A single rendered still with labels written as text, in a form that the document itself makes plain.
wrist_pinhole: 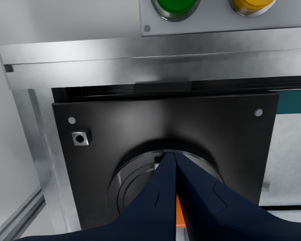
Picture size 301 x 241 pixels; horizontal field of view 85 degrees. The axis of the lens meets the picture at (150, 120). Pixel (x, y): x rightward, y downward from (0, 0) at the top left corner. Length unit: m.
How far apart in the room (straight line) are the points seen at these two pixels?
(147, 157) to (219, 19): 0.15
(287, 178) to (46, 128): 0.36
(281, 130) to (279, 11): 0.16
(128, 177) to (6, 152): 0.29
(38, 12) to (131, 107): 0.22
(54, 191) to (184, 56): 0.24
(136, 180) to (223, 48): 0.16
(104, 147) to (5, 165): 0.28
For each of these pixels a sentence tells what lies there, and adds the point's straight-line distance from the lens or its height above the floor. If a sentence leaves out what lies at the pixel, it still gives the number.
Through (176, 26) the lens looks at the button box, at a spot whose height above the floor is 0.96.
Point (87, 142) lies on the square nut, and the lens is 0.19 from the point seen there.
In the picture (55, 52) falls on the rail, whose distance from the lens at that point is 0.21.
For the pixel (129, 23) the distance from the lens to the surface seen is 0.29.
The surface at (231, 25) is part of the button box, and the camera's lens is 0.20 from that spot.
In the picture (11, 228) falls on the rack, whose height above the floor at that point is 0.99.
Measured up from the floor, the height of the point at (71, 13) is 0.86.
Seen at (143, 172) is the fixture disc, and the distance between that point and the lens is 0.18.
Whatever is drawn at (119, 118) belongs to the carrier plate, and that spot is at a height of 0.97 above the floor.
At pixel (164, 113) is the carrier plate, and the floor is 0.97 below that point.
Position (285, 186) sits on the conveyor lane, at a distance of 0.36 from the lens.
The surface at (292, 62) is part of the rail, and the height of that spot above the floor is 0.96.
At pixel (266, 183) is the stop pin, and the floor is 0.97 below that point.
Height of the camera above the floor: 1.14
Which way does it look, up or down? 72 degrees down
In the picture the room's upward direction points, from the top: 176 degrees counter-clockwise
